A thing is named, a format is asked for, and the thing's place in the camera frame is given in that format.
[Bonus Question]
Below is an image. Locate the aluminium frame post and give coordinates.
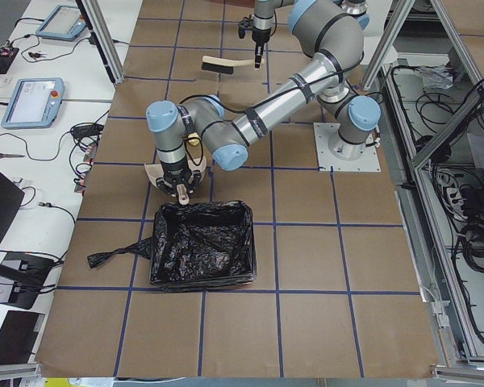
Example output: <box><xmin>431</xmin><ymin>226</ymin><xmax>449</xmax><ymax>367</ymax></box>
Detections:
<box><xmin>76</xmin><ymin>0</ymin><xmax>125</xmax><ymax>85</ymax></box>

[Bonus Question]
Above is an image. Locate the bin with black bag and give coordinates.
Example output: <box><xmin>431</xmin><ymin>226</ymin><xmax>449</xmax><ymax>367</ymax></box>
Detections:
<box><xmin>87</xmin><ymin>201</ymin><xmax>257</xmax><ymax>292</ymax></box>

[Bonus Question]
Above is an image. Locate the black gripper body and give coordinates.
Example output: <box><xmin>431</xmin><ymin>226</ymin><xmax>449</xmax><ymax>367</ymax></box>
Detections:
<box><xmin>155</xmin><ymin>159</ymin><xmax>205</xmax><ymax>198</ymax></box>
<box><xmin>237</xmin><ymin>15</ymin><xmax>271</xmax><ymax>56</ymax></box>

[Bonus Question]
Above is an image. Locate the white plastic dustpan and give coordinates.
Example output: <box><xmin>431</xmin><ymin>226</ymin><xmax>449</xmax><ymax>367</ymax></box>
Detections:
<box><xmin>144</xmin><ymin>155</ymin><xmax>208</xmax><ymax>206</ymax></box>

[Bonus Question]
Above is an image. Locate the near blue teach pendant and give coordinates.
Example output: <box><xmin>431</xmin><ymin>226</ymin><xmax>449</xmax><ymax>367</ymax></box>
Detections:
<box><xmin>1</xmin><ymin>77</ymin><xmax>65</xmax><ymax>129</ymax></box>

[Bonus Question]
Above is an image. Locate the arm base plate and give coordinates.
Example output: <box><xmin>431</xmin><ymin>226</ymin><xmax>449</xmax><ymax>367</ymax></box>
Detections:
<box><xmin>314</xmin><ymin>123</ymin><xmax>381</xmax><ymax>173</ymax></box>

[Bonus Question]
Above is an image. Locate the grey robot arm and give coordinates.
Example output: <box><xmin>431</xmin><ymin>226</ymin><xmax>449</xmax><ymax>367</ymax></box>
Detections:
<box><xmin>144</xmin><ymin>1</ymin><xmax>381</xmax><ymax>204</ymax></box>
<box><xmin>248</xmin><ymin>0</ymin><xmax>367</xmax><ymax>71</ymax></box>

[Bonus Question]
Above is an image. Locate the far blue teach pendant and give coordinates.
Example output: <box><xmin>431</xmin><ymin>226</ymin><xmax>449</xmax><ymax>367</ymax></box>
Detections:
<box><xmin>35</xmin><ymin>5</ymin><xmax>86</xmax><ymax>41</ymax></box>

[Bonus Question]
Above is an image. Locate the black power adapter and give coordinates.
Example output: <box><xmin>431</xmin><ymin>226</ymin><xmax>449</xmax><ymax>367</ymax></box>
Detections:
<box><xmin>70</xmin><ymin>123</ymin><xmax>104</xmax><ymax>139</ymax></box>

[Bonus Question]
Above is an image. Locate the blue teach pendant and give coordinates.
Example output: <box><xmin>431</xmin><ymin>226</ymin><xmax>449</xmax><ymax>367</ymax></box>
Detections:
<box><xmin>1</xmin><ymin>77</ymin><xmax>65</xmax><ymax>129</ymax></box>
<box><xmin>35</xmin><ymin>5</ymin><xmax>86</xmax><ymax>41</ymax></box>

